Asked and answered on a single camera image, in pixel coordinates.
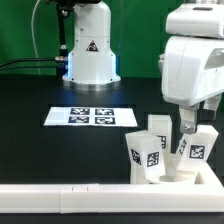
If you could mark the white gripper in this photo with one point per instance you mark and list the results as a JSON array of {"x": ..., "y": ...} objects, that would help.
[{"x": 193, "y": 71}]

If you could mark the white L-shaped fence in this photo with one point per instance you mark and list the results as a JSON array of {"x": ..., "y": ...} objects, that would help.
[{"x": 205, "y": 195}]

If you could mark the white marker sheet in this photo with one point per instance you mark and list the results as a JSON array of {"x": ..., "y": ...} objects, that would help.
[{"x": 91, "y": 116}]

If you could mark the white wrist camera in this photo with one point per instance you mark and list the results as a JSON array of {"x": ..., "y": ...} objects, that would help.
[{"x": 205, "y": 20}]

